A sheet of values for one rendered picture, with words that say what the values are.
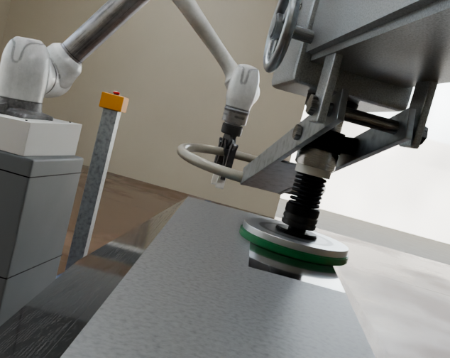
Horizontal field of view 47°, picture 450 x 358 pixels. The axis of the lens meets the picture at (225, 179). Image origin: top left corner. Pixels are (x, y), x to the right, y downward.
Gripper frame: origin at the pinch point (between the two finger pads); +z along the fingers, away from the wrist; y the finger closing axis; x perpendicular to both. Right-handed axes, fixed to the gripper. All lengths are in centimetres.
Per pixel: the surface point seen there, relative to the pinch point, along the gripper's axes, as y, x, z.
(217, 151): 2.0, -4.0, -9.6
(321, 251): 97, -17, -9
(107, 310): 127, -60, -10
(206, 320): 128, -51, -10
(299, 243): 95, -21, -9
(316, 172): 88, -18, -21
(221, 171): 40.7, -16.7, -9.8
